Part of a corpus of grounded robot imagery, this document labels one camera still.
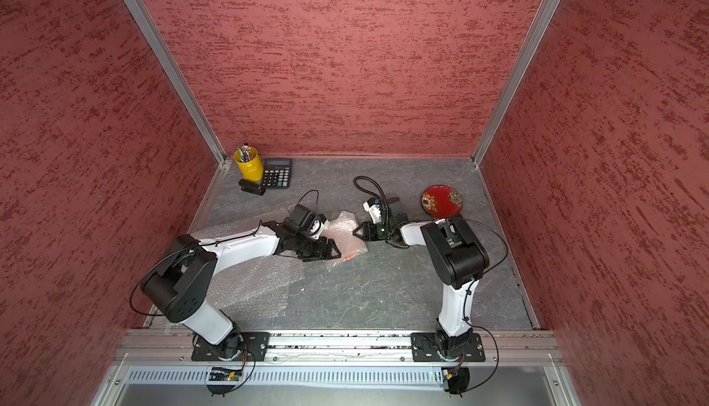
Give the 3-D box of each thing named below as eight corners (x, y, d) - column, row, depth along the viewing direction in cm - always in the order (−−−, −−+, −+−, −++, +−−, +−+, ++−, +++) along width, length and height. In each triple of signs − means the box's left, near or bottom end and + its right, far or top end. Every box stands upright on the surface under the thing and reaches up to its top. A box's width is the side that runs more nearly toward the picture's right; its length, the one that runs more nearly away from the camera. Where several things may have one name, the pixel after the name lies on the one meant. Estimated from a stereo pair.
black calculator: (259, 188, 113) (256, 183, 110) (267, 163, 122) (265, 158, 119) (290, 188, 113) (288, 183, 110) (295, 163, 122) (294, 158, 119)
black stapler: (238, 189, 112) (235, 185, 110) (243, 182, 115) (241, 178, 112) (262, 196, 110) (260, 192, 108) (267, 189, 112) (265, 185, 110)
